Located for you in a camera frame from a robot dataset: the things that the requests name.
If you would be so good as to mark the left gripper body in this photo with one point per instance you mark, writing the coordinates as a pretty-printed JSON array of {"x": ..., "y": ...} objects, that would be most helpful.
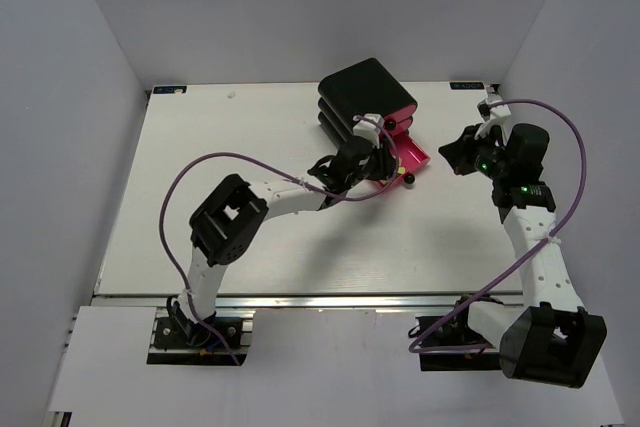
[{"x": 382, "y": 162}]

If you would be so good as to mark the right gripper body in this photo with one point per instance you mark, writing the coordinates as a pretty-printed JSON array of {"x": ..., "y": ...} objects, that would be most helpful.
[{"x": 466, "y": 153}]

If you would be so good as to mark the pink drawer with black knob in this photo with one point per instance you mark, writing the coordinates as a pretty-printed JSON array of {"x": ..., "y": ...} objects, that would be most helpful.
[{"x": 403, "y": 112}]

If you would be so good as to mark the pale yellow lego brick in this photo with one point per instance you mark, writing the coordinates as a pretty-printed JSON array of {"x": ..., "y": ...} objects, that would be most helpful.
[{"x": 400, "y": 171}]

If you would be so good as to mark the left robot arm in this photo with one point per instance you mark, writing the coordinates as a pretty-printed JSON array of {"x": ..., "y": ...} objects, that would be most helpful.
[{"x": 225, "y": 224}]

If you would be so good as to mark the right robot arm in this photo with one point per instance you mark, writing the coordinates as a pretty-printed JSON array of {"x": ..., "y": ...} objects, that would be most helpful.
[{"x": 552, "y": 338}]

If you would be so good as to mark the black drawer cabinet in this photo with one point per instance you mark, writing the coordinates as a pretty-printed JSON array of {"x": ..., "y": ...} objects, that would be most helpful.
[{"x": 366, "y": 87}]

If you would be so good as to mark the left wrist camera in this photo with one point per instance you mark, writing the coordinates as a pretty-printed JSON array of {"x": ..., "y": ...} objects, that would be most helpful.
[{"x": 368, "y": 127}]

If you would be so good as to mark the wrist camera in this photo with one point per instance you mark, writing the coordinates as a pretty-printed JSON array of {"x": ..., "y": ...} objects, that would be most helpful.
[
  {"x": 495, "y": 112},
  {"x": 368, "y": 127}
]

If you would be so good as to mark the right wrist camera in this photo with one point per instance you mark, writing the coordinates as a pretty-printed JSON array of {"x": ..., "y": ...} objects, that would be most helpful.
[{"x": 495, "y": 112}]

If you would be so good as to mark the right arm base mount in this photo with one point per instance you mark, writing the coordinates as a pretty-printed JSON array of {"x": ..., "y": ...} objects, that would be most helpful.
[{"x": 458, "y": 349}]

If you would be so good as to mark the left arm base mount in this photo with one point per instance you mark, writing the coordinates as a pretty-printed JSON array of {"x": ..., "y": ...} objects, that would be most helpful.
[{"x": 176, "y": 340}]

